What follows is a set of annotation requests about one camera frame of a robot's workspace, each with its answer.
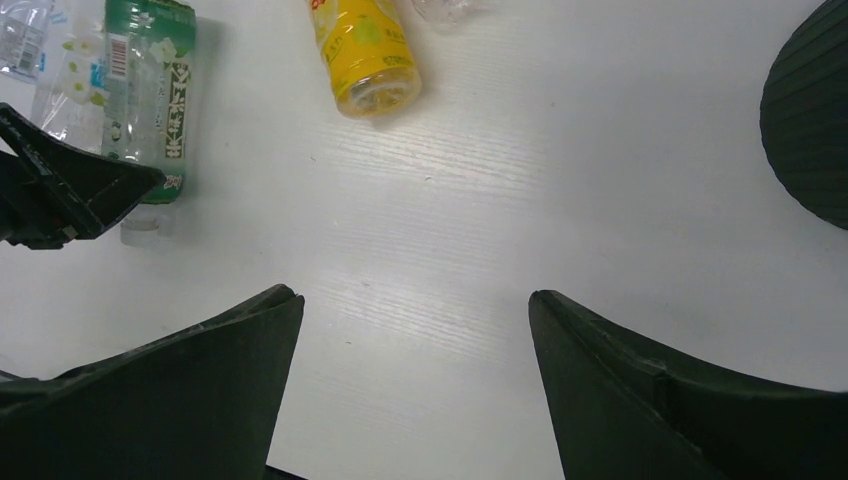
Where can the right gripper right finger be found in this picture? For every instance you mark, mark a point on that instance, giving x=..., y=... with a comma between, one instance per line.
x=624, y=406

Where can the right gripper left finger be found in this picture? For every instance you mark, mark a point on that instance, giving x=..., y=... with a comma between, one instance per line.
x=201, y=403

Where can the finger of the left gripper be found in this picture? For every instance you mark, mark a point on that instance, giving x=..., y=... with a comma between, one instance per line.
x=53, y=193

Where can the clear bottle white blue label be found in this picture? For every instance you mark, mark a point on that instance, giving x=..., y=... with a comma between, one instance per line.
x=52, y=67

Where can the green tea bottle white cap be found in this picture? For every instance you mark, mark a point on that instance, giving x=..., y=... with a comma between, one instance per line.
x=149, y=65

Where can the yellow juice bottle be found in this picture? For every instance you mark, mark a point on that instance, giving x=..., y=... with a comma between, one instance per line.
x=370, y=64

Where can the black ribbed plastic bin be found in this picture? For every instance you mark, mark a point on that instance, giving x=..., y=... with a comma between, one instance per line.
x=803, y=114

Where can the clear bottle red label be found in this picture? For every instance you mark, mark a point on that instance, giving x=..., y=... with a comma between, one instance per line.
x=449, y=13

